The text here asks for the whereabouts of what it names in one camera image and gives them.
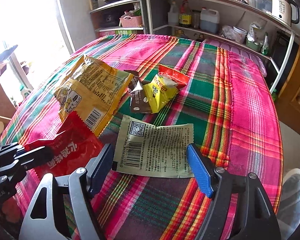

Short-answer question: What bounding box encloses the clear plastic container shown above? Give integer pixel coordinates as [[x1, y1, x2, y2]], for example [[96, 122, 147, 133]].
[[248, 0, 272, 12]]

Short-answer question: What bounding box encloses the white round tub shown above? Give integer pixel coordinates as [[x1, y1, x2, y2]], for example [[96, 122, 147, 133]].
[[233, 26, 248, 43]]

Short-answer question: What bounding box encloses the pink basket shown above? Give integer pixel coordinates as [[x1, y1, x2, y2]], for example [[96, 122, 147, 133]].
[[120, 16, 143, 28]]

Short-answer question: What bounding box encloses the white electric kettle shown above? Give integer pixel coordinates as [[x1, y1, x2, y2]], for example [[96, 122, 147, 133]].
[[271, 0, 300, 26]]

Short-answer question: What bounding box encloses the brown coffee sachet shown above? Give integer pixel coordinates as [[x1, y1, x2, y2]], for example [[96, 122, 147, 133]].
[[125, 70, 152, 113]]

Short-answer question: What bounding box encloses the white power strip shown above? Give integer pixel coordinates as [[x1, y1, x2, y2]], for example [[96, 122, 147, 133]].
[[88, 0, 98, 10]]

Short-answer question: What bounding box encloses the red snack wrapper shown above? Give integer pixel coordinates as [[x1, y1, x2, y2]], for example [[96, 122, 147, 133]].
[[25, 111, 103, 179]]

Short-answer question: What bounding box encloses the white trash bin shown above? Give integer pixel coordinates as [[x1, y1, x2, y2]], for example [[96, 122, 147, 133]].
[[276, 168, 300, 239]]

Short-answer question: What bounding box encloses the green sprite bottle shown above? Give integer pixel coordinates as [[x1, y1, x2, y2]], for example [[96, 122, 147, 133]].
[[261, 32, 270, 56]]

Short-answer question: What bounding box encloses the large yellow snack bag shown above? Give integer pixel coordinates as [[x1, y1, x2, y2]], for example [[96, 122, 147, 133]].
[[54, 55, 133, 137]]

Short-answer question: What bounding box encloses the white oil jug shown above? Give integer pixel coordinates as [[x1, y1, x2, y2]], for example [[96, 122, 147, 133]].
[[199, 7, 219, 34]]

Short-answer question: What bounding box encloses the white metal shelf rack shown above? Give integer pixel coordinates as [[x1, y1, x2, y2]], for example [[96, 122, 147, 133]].
[[90, 0, 300, 92]]

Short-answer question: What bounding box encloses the wooden door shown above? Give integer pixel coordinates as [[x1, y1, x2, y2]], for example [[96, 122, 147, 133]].
[[275, 46, 300, 135]]

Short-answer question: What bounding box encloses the pale green barcode wrapper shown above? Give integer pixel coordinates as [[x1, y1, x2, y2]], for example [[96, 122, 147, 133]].
[[112, 115, 194, 178]]

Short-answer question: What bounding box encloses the small yellow packet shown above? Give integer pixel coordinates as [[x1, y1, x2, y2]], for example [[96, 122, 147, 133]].
[[143, 64, 190, 114]]

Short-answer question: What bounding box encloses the yellow label sauce bottle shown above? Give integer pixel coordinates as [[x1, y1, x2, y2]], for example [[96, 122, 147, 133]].
[[179, 0, 192, 28]]

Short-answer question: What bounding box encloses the pink plaid tablecloth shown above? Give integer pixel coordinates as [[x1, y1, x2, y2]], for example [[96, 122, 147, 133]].
[[0, 35, 283, 239]]

